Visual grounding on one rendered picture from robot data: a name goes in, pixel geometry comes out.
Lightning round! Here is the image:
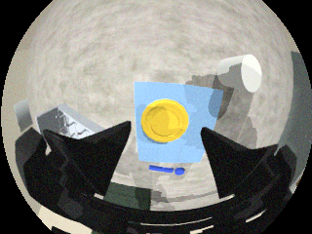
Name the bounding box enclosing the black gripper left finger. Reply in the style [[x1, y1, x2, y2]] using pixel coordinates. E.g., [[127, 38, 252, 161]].
[[43, 120, 132, 196]]

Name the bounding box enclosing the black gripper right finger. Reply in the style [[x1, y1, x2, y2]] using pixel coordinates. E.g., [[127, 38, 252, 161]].
[[200, 128, 278, 199]]

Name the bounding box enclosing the yellow plate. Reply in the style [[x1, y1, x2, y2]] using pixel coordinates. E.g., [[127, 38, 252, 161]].
[[140, 98, 188, 143]]

